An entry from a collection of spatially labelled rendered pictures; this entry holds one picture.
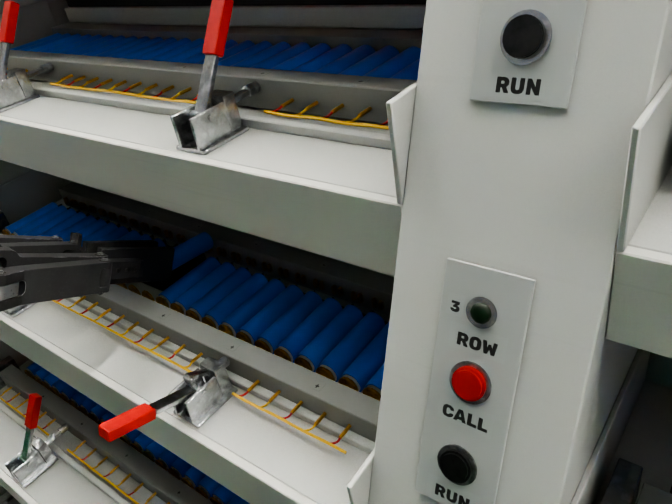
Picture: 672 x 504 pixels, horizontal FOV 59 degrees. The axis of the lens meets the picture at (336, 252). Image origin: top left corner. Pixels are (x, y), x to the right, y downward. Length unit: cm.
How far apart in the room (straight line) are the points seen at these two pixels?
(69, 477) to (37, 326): 18
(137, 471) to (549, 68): 53
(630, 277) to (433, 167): 9
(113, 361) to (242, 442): 16
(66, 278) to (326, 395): 20
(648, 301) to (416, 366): 11
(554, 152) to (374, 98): 14
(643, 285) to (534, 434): 8
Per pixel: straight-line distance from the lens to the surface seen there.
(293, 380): 42
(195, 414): 44
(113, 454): 68
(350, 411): 39
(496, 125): 26
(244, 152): 37
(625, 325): 27
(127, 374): 51
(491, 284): 26
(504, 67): 26
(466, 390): 28
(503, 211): 26
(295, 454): 41
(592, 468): 33
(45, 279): 45
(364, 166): 32
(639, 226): 26
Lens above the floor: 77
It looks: 16 degrees down
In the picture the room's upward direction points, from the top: 5 degrees clockwise
